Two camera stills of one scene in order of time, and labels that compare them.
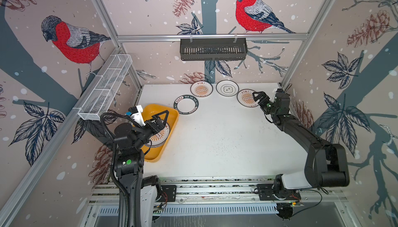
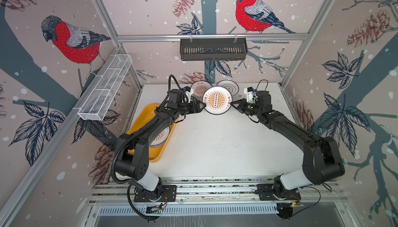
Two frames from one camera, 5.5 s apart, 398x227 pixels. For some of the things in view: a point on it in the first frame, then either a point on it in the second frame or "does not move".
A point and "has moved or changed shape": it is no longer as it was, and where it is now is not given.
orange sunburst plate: (201, 88) does not move
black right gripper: (263, 102) -> (241, 108)
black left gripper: (157, 122) -> (197, 109)
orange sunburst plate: (159, 138) does not move
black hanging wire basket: (210, 50) does not move
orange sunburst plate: (245, 98) has moved or changed shape
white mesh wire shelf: (104, 86) does not move
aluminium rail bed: (218, 189) does not move
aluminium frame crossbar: (213, 38) does not move
